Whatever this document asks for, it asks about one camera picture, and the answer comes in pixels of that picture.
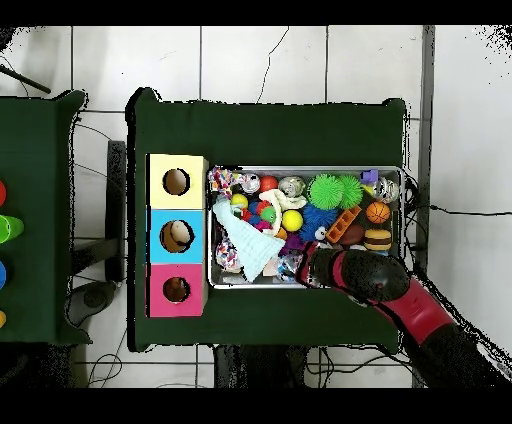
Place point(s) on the mint green cloth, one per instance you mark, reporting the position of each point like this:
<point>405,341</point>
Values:
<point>250,246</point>

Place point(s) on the yellow ball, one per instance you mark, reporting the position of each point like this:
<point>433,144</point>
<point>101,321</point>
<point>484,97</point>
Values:
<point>238,200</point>
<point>293,220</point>

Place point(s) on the colourful polka-dot cloth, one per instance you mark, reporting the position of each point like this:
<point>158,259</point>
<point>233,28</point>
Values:
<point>224,178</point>

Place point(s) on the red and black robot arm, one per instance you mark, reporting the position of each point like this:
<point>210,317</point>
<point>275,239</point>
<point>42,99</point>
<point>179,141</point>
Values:
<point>376,280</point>

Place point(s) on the wooden box with three holes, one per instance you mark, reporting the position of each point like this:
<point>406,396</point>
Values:
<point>196,220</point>

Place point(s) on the red-orange ball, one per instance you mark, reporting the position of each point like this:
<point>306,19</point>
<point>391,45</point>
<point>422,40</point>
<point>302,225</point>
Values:
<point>268,183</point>

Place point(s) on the blue furry googly-eyed toy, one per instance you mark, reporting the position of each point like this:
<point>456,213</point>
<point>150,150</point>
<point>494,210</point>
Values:
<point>316,222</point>

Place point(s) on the large green spiky ball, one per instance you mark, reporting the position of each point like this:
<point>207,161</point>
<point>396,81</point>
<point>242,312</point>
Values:
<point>324,191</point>

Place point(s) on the green cloth table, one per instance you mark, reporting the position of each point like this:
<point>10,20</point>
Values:
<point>40,240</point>
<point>264,136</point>

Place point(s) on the orange plastic toy piece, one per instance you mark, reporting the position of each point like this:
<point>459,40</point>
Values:
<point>344,224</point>

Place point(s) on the green spiky googly-eyed toy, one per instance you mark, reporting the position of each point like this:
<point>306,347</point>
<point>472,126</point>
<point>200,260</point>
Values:
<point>351,190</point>

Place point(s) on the small orange basketball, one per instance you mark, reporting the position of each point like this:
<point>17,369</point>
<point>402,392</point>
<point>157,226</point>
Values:
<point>378,212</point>

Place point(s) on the toy burger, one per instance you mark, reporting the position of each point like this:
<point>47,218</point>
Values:
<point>378,238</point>

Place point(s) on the black floor stand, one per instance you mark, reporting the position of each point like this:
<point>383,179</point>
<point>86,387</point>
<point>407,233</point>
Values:
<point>116,200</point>

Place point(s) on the green cup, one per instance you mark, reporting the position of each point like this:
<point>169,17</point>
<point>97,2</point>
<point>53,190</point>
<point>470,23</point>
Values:
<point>8,228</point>

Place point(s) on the red round cap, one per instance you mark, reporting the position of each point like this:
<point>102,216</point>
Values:
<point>2,192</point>

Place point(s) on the blue round cap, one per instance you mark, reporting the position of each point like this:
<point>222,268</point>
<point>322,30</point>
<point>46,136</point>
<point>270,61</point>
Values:
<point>2,274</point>

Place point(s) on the black rod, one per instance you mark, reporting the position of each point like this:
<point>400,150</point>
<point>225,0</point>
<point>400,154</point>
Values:
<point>24,79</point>

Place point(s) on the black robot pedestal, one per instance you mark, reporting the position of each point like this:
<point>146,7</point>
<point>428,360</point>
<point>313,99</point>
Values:
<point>264,368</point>

